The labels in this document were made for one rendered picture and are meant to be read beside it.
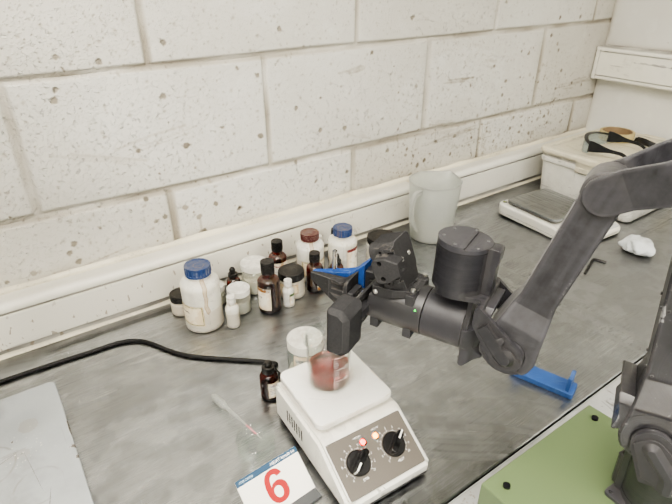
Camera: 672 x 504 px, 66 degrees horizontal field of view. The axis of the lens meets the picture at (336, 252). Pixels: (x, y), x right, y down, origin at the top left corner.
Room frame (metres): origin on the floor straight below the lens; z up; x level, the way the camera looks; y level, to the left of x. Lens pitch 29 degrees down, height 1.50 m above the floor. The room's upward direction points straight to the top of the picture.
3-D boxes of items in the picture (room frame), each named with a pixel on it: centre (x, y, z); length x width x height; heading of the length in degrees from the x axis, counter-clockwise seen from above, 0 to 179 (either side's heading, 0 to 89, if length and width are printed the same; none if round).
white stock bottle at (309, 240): (0.97, 0.06, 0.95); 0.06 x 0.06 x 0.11
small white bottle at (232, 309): (0.79, 0.19, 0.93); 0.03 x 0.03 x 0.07
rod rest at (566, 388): (0.64, -0.34, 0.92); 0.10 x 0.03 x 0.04; 53
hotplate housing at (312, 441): (0.52, -0.01, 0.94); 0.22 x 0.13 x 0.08; 32
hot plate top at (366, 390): (0.54, 0.00, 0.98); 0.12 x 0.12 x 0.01; 32
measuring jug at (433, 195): (1.15, -0.23, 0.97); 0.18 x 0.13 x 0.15; 140
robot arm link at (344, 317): (0.50, -0.07, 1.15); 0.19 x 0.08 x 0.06; 151
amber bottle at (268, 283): (0.84, 0.13, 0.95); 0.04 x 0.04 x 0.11
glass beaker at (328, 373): (0.54, 0.01, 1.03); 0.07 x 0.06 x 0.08; 127
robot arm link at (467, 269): (0.45, -0.16, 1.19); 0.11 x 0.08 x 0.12; 60
